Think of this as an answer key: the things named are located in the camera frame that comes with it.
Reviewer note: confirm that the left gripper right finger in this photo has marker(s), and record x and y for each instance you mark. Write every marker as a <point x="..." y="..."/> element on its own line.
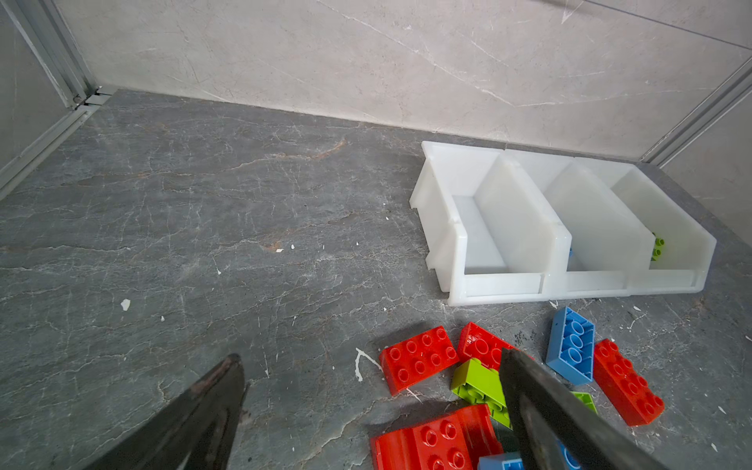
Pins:
<point x="547" y="417"/>

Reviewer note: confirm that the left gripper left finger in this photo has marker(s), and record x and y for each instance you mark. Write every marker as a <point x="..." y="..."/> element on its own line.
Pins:
<point x="195" y="431"/>

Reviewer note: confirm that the red lego brick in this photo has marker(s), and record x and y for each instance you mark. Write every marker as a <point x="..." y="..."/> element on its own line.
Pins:
<point x="628" y="392"/>
<point x="476" y="342"/>
<point x="418" y="358"/>

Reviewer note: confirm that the blue lego brick top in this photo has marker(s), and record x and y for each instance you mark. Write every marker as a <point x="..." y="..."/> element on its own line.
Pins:
<point x="571" y="346"/>

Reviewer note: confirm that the blue lego brick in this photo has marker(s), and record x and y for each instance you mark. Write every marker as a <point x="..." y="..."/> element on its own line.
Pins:
<point x="508" y="461"/>
<point x="571" y="462"/>
<point x="571" y="346"/>

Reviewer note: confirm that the green lego brick bottom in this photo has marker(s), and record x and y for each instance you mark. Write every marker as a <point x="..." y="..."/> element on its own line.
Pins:
<point x="657" y="251"/>

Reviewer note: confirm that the white three-compartment bin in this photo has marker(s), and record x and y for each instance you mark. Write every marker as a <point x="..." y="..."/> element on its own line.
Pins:
<point x="510" y="226"/>

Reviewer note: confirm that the blue lego brick middle left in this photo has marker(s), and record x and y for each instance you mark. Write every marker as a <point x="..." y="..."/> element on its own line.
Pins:
<point x="508" y="461"/>

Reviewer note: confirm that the green lego brick top pile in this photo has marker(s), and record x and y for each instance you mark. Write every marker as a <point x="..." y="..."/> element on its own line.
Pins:
<point x="478" y="385"/>

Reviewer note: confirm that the red arch lego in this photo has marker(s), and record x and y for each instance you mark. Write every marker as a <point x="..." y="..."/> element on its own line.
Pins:
<point x="454" y="441"/>

